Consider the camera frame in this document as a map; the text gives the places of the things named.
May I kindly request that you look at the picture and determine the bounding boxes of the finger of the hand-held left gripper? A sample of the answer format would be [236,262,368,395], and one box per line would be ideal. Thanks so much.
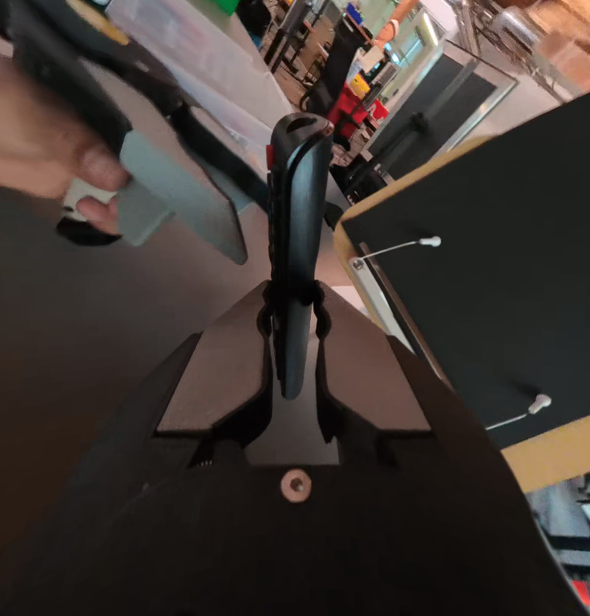
[116,185,174,247]
[118,130,248,266]

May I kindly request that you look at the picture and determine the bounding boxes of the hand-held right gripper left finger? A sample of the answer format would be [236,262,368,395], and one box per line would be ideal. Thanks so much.
[154,280,275,448]

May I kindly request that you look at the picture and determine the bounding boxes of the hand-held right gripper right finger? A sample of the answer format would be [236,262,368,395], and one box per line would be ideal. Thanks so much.
[316,281,431,443]

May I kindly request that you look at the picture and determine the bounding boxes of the black remote control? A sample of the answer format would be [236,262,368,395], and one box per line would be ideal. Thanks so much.
[266,114,335,400]

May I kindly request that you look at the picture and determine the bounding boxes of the person's left hand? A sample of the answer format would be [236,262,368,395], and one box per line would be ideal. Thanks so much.
[0,55,132,236]

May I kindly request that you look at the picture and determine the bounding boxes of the wooden book stand black panel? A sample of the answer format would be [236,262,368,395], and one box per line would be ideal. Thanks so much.
[331,87,590,494]

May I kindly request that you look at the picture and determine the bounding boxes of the red storage bin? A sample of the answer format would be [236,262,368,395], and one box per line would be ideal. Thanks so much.
[328,83,389,127]

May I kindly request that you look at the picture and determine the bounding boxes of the black office chair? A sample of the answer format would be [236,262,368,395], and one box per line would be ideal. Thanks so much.
[300,17,373,116]

